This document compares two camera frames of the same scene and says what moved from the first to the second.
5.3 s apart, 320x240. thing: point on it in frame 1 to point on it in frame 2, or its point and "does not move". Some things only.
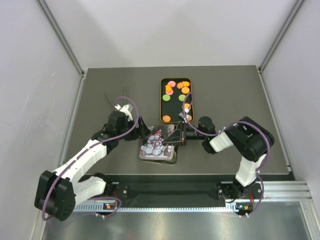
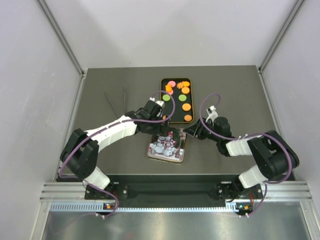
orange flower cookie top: [179, 85] does not move
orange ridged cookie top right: [186, 83] does not move
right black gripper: [180, 136] to [196, 130]
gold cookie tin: [171, 162] to [171, 153]
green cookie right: [182, 97] does not move
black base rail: [167, 191] does not move
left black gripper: [139, 132] to [161, 130]
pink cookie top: [172, 83] does not move
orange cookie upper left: [168, 88] does not move
